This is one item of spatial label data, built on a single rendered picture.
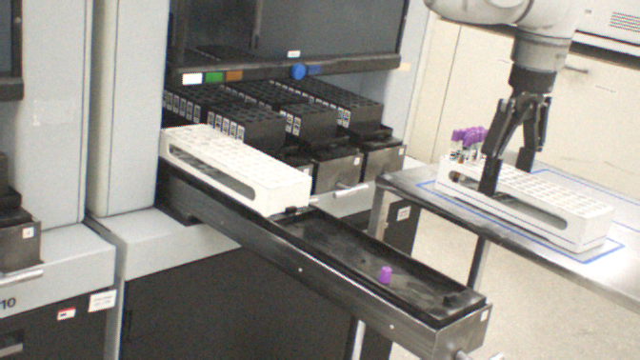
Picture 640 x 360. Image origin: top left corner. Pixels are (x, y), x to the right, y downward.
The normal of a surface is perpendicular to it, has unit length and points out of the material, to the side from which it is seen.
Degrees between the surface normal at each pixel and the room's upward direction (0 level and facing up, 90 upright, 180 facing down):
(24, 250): 90
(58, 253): 0
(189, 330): 90
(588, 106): 90
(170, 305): 90
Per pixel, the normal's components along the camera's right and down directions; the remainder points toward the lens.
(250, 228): -0.69, 0.15
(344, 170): 0.71, 0.35
